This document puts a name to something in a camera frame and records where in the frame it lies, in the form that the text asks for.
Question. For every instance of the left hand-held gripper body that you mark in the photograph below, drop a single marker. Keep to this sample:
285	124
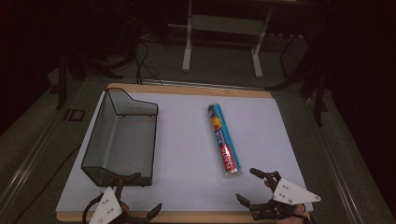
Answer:
106	203

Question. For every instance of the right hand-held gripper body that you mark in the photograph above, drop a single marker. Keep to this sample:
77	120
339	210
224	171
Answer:
291	193

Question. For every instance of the blue red plastic wrap roll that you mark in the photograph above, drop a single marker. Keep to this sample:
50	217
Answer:
223	140

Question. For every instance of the person's left hand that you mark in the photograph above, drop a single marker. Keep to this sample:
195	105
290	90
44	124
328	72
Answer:
125	207

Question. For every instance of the person's right hand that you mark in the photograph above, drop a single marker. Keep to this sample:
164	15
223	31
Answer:
294	217

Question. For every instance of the white paper sheet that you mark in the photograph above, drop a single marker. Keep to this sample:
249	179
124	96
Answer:
186	155

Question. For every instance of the black metal stand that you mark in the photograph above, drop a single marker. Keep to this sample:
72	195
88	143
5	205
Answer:
317	93

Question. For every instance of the wooden board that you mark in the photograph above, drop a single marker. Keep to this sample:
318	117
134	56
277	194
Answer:
186	90

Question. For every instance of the aluminium rail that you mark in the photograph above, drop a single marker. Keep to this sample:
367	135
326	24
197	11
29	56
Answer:
336	161
28	161

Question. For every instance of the black bracket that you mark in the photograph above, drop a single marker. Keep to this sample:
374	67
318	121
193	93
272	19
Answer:
74	115

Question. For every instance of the white metal desk frame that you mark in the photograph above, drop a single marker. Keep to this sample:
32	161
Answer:
224	25

